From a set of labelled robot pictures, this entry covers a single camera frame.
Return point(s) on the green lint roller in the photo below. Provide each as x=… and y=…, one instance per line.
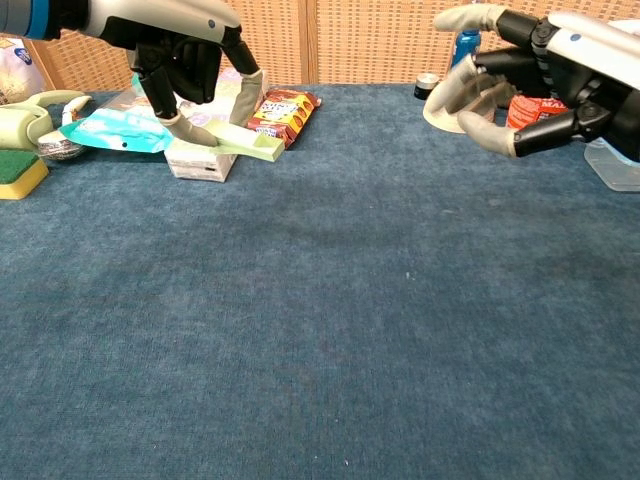
x=20, y=131

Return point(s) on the pale green strip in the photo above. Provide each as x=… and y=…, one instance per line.
x=250, y=142

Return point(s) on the brown chocolate cookie packet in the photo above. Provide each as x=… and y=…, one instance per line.
x=285, y=117

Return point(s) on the pastel tissue pack box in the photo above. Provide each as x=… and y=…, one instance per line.
x=200, y=167

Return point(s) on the white flour bag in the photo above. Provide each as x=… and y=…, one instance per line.
x=17, y=75

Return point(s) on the clear container blue lid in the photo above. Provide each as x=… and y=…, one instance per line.
x=612, y=172

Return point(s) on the wicker folding screen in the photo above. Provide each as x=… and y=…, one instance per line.
x=375, y=45

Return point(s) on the teal table cloth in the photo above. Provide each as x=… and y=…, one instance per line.
x=350, y=325

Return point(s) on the beige bowl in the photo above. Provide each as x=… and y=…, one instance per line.
x=440, y=120

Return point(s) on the small black jar silver lid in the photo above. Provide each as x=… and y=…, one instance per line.
x=426, y=86

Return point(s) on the steel wool scrubber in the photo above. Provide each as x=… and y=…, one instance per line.
x=57, y=150

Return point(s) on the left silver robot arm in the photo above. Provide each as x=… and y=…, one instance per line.
x=25, y=17

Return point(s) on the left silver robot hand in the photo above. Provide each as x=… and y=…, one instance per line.
x=165, y=25

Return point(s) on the blue spray bottle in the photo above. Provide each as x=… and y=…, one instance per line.
x=467, y=42

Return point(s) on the teal snack bag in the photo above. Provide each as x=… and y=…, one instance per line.
x=120, y=130

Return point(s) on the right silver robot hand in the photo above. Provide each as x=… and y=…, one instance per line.
x=590, y=60

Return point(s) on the green yellow sponge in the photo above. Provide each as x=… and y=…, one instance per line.
x=20, y=175

